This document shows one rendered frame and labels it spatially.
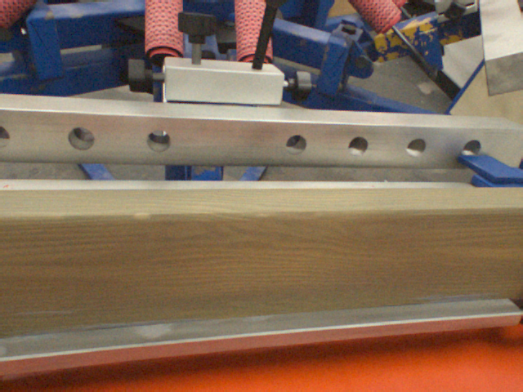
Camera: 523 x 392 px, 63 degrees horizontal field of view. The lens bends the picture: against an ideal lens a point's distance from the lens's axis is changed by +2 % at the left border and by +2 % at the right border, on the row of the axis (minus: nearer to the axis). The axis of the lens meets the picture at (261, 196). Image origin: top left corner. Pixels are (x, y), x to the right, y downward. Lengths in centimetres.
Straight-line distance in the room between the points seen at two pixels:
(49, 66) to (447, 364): 73
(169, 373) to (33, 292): 9
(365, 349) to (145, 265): 15
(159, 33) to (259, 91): 19
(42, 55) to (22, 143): 40
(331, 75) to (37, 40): 51
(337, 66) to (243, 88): 41
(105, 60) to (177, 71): 48
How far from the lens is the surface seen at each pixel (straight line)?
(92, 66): 92
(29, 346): 24
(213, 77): 46
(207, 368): 27
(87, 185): 39
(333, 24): 132
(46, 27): 81
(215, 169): 66
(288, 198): 22
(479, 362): 32
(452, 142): 52
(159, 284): 22
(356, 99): 92
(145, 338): 23
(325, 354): 28
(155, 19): 62
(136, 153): 42
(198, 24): 46
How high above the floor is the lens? 132
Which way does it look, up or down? 41 degrees down
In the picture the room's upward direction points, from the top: 11 degrees clockwise
